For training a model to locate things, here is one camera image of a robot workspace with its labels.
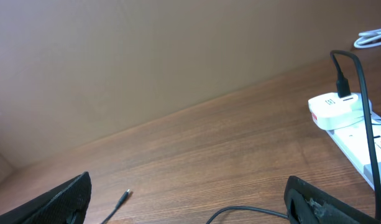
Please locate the white power strip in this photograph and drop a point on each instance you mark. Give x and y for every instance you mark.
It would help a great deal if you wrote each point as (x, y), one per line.
(352, 141)

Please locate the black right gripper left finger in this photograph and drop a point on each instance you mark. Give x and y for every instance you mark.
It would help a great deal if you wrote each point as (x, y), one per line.
(64, 204)

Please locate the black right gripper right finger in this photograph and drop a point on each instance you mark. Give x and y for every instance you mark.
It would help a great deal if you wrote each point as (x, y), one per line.
(307, 204)

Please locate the white USB charger plug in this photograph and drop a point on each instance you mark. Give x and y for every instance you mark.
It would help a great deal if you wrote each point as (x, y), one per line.
(330, 112)

